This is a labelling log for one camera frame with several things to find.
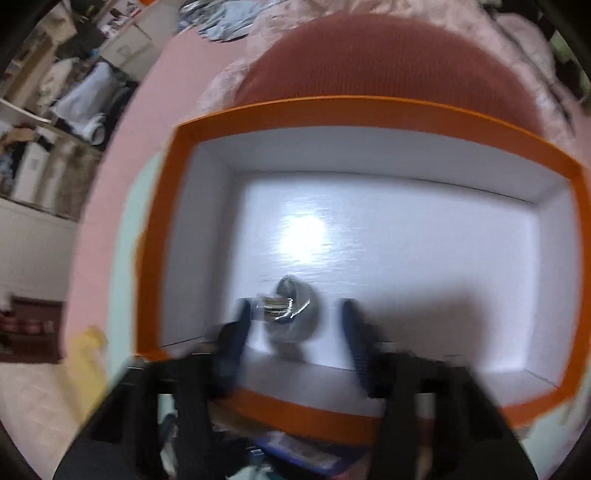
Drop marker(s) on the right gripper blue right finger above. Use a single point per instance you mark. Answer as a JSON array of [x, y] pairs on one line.
[[364, 345]]

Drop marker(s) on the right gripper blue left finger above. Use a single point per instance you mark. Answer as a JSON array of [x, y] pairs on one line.
[[230, 345]]

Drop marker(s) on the silver foil ball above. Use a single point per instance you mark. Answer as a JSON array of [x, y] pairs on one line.
[[291, 314]]

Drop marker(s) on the orange cardboard box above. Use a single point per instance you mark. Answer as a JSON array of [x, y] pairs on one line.
[[465, 237]]

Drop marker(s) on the red round cushion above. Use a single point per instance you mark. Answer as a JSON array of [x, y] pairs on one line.
[[380, 55]]

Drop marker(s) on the light blue clothes pile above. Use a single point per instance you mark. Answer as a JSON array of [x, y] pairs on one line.
[[221, 21]]

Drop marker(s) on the pink floral blanket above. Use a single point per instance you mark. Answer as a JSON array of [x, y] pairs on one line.
[[512, 40]]

